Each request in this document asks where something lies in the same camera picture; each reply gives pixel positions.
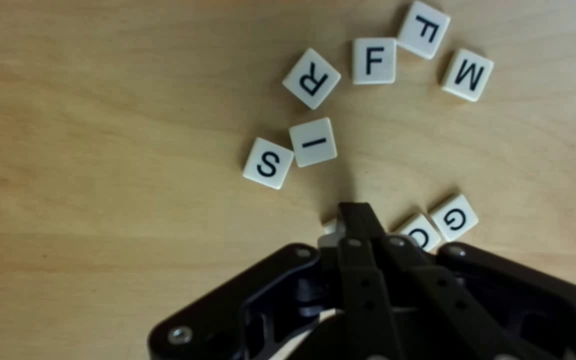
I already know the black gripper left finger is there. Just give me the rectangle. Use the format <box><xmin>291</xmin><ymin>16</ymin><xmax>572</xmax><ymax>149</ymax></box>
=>
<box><xmin>338</xmin><ymin>202</ymin><xmax>400</xmax><ymax>360</ymax></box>

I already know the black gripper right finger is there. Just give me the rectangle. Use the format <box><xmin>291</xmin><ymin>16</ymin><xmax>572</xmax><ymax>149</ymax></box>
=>
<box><xmin>377</xmin><ymin>236</ymin><xmax>553</xmax><ymax>360</ymax></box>

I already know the letter tile C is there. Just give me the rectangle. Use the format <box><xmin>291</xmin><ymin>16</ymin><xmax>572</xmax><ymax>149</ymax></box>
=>
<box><xmin>398</xmin><ymin>214</ymin><xmax>442</xmax><ymax>253</ymax></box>

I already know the letter tile G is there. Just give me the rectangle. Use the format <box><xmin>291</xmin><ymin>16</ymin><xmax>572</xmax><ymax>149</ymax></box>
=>
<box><xmin>430</xmin><ymin>195</ymin><xmax>479</xmax><ymax>243</ymax></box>

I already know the letter tile E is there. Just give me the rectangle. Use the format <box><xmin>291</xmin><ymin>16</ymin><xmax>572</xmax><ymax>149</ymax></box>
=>
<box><xmin>317</xmin><ymin>223</ymin><xmax>344</xmax><ymax>248</ymax></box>

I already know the letter tile I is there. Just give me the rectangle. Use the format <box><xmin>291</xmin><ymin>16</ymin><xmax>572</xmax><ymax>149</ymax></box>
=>
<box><xmin>289</xmin><ymin>118</ymin><xmax>338</xmax><ymax>169</ymax></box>

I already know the letter tile S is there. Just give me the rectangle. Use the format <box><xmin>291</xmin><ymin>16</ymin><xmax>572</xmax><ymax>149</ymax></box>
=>
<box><xmin>242</xmin><ymin>139</ymin><xmax>294</xmax><ymax>191</ymax></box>

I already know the letter tile M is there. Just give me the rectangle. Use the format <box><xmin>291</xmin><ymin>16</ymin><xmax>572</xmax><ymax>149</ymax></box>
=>
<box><xmin>442</xmin><ymin>49</ymin><xmax>493</xmax><ymax>102</ymax></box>

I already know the letter tile R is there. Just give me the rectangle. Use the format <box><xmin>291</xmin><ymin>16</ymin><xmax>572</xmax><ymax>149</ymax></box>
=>
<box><xmin>281</xmin><ymin>49</ymin><xmax>340</xmax><ymax>110</ymax></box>

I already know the letter tile F lower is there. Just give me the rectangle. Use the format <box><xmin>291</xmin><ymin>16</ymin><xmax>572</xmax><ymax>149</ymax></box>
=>
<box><xmin>351</xmin><ymin>38</ymin><xmax>395</xmax><ymax>87</ymax></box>

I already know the letter tile f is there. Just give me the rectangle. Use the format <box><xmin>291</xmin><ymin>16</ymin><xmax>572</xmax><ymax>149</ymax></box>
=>
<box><xmin>398</xmin><ymin>0</ymin><xmax>449</xmax><ymax>61</ymax></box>
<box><xmin>351</xmin><ymin>38</ymin><xmax>395</xmax><ymax>87</ymax></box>

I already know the letter tile F upper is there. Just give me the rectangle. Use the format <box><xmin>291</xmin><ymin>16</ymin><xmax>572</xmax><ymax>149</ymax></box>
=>
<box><xmin>398</xmin><ymin>0</ymin><xmax>449</xmax><ymax>61</ymax></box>

